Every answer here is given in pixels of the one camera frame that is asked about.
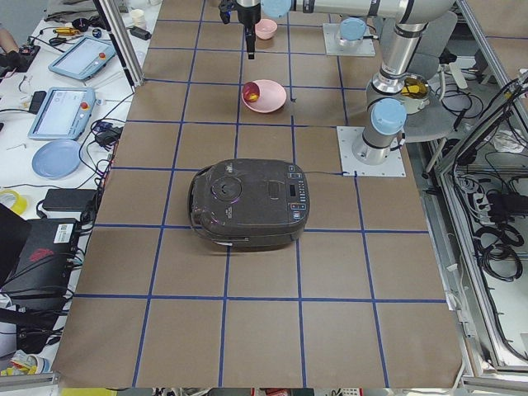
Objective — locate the black laptop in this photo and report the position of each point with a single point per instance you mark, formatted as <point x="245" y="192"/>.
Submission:
<point x="36" y="259"/>

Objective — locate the black smartphone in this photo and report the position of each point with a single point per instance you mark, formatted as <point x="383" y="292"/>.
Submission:
<point x="37" y="100"/>

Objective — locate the pink plate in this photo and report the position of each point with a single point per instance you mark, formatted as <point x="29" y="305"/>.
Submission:
<point x="272" y="97"/>

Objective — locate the upper blue teach pendant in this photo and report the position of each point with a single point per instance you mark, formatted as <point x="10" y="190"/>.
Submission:
<point x="85" y="59"/>

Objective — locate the yellow tape roll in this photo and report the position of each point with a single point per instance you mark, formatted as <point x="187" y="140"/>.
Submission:
<point x="13" y="201"/>

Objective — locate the black power adapter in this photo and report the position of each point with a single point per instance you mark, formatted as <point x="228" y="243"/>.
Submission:
<point x="68" y="200"/>

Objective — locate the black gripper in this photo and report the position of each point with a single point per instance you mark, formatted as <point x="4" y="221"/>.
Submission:
<point x="248" y="16"/>

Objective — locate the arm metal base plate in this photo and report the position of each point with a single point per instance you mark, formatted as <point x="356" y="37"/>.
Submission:
<point x="358" y="159"/>
<point x="341" y="41"/>

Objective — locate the small pink bowl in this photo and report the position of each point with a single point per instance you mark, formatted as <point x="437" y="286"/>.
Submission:
<point x="266" y="29"/>

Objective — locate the aluminium frame post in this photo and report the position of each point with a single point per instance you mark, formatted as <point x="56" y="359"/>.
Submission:
<point x="110" y="15"/>

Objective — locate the blue plate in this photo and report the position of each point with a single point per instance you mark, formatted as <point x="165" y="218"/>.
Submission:
<point x="56" y="159"/>

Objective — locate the red apple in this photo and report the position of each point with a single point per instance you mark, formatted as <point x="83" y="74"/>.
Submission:
<point x="251" y="92"/>

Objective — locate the lower blue teach pendant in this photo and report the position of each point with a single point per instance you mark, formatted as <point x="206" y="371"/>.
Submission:
<point x="64" y="113"/>

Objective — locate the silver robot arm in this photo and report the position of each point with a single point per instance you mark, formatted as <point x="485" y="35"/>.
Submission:
<point x="386" y="113"/>

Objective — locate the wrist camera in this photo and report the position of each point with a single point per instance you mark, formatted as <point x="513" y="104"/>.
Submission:
<point x="225" y="7"/>

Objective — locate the steel bowl on chair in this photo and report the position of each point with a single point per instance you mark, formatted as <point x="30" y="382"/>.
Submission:
<point x="415" y="94"/>

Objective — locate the dark grey rice cooker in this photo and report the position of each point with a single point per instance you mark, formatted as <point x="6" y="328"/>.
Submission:
<point x="249" y="202"/>

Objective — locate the blue teach pendant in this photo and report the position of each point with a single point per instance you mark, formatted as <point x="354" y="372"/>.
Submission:
<point x="85" y="59"/>
<point x="64" y="113"/>

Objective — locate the grey office chair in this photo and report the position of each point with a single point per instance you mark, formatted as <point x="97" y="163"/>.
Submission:
<point x="432" y="121"/>

